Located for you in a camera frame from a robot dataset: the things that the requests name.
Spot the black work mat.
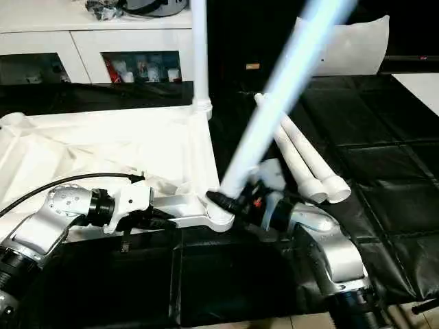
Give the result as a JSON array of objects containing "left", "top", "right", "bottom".
[{"left": 0, "top": 73, "right": 439, "bottom": 328}]

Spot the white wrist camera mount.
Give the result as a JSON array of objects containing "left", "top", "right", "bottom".
[
  {"left": 254, "top": 158, "right": 286, "bottom": 231},
  {"left": 104, "top": 180, "right": 154, "bottom": 238}
]

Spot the red box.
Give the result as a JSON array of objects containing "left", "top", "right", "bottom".
[{"left": 105, "top": 59, "right": 120, "bottom": 84}]

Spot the black device with red light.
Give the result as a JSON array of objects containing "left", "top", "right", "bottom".
[{"left": 385, "top": 53, "right": 439, "bottom": 74}]

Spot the white plastic table leg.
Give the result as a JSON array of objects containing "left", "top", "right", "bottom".
[
  {"left": 217, "top": 0, "right": 359, "bottom": 200},
  {"left": 189, "top": 0, "right": 214, "bottom": 120},
  {"left": 254, "top": 92, "right": 329, "bottom": 204},
  {"left": 262, "top": 92, "right": 352, "bottom": 204}
]

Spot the white flat board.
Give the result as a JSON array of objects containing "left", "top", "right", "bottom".
[{"left": 392, "top": 72, "right": 439, "bottom": 117}]

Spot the black pole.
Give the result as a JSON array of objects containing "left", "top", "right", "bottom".
[{"left": 410, "top": 297, "right": 439, "bottom": 315}]

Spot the white plastic table top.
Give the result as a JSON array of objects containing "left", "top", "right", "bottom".
[{"left": 0, "top": 102, "right": 237, "bottom": 238}]

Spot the grey bag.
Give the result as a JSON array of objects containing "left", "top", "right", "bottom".
[{"left": 121, "top": 0, "right": 192, "bottom": 19}]

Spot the white cabinet with glass doors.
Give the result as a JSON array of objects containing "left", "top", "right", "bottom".
[{"left": 0, "top": 0, "right": 195, "bottom": 86}]

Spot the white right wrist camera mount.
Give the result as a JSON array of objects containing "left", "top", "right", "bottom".
[{"left": 254, "top": 158, "right": 286, "bottom": 231}]

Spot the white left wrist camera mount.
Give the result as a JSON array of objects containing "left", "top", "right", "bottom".
[{"left": 104, "top": 180, "right": 154, "bottom": 238}]

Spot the black cable clutter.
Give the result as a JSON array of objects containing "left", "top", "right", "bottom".
[{"left": 83, "top": 0, "right": 125, "bottom": 22}]

